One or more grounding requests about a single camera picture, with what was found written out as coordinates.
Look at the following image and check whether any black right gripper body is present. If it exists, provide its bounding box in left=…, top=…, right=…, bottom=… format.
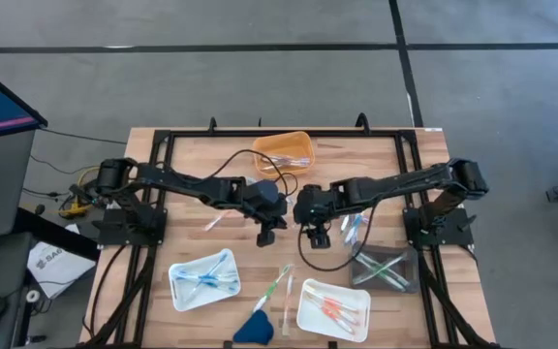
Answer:
left=299, top=214, right=334, bottom=250

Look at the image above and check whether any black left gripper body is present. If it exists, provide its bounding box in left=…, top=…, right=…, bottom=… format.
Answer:
left=253, top=192, right=290, bottom=249

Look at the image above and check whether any blue toothbrush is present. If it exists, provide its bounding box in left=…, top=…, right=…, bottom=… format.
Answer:
left=176, top=276, right=239, bottom=295
left=196, top=269, right=239, bottom=288
left=189, top=251, right=230, bottom=300
left=344, top=212, right=365, bottom=246
left=175, top=270, right=239, bottom=286

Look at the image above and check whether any orange toothbrush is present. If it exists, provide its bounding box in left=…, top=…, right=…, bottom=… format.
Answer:
left=281, top=271, right=295, bottom=336
left=203, top=208, right=235, bottom=233
left=307, top=294, right=359, bottom=326
left=304, top=285, right=360, bottom=314
left=316, top=304, right=357, bottom=336

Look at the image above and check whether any green toothbrush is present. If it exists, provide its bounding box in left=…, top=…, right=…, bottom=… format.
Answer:
left=359, top=254, right=409, bottom=287
left=354, top=259, right=401, bottom=291
left=252, top=264, right=294, bottom=314
left=356, top=251, right=412, bottom=291

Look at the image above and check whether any orange plastic bin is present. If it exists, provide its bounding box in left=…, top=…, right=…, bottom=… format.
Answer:
left=252, top=130, right=316, bottom=176

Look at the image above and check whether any grey plastic bin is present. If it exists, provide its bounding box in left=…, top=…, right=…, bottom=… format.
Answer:
left=350, top=241, right=420, bottom=295

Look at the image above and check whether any white plastic bin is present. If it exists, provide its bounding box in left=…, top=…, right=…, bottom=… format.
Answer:
left=168, top=248, right=242, bottom=313
left=295, top=277, right=372, bottom=343

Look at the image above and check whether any blue cloth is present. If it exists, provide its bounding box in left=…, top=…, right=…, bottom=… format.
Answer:
left=232, top=308, right=276, bottom=346

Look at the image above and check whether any black diagonal bar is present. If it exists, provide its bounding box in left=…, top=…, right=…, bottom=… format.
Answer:
left=12, top=207, right=101, bottom=263

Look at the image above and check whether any white printed box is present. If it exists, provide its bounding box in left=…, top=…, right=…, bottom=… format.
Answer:
left=26, top=222, right=97, bottom=301

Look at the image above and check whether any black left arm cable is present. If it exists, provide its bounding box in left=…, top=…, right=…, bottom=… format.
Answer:
left=201, top=147, right=300, bottom=198

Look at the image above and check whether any yellow cable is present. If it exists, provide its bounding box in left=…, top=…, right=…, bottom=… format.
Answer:
left=58, top=166, right=104, bottom=219

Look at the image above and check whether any black monitor cable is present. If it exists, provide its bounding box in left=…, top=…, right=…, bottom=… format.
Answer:
left=39, top=126, right=129, bottom=146

